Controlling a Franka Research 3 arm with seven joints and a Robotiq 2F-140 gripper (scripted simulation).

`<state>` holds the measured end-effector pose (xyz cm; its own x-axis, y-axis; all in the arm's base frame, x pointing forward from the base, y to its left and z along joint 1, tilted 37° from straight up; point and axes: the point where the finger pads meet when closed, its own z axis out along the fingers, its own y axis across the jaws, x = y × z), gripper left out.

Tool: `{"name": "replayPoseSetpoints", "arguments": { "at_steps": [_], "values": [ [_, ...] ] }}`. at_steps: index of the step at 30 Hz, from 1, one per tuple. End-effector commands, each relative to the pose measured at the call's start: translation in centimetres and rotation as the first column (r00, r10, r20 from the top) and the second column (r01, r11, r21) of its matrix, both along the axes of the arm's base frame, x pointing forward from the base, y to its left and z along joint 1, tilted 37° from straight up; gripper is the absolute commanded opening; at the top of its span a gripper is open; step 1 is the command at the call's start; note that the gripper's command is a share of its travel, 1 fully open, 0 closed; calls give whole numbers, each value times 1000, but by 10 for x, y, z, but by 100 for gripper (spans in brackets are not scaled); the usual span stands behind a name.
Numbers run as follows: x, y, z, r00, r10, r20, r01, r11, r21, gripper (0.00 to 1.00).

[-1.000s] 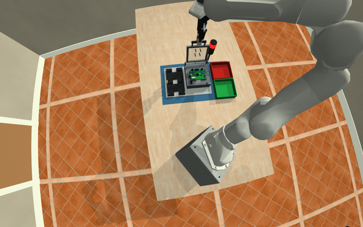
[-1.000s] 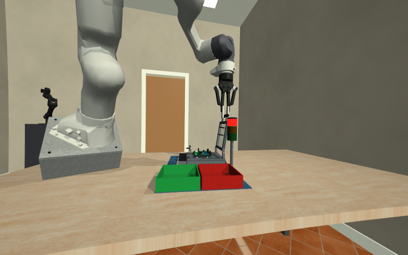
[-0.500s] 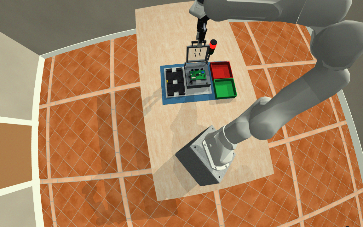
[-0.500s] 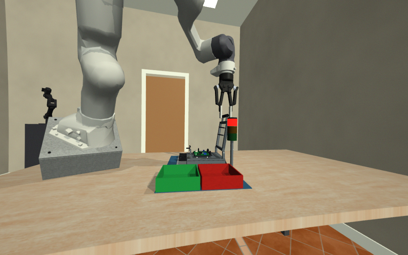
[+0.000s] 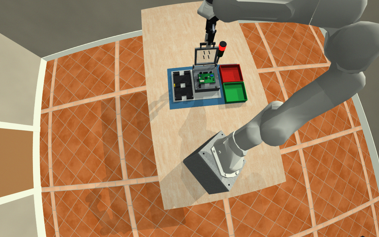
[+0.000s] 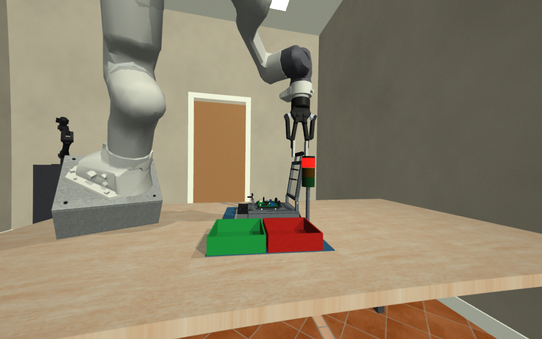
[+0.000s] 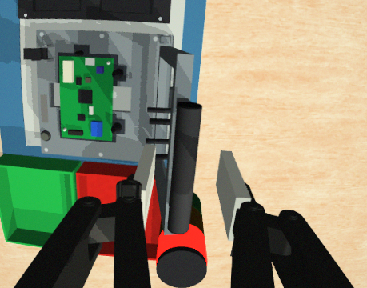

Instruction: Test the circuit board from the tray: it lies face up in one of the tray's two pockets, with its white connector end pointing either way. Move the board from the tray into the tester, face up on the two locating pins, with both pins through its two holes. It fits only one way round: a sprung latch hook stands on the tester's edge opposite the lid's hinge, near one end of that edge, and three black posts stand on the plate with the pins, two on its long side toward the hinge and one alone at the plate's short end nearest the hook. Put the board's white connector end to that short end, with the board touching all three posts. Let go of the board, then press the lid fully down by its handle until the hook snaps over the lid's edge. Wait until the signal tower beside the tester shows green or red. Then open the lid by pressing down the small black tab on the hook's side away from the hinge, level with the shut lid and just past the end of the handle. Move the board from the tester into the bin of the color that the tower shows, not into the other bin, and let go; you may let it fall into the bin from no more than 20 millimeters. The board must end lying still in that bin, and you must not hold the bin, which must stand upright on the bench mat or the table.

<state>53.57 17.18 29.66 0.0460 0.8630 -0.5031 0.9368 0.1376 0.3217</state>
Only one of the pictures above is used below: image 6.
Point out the green circuit board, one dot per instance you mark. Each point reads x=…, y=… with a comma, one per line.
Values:
x=267, y=203

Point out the red open bin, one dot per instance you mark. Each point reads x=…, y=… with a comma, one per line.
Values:
x=291, y=234

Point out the green open-top bin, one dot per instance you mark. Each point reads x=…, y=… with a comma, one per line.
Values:
x=236, y=236

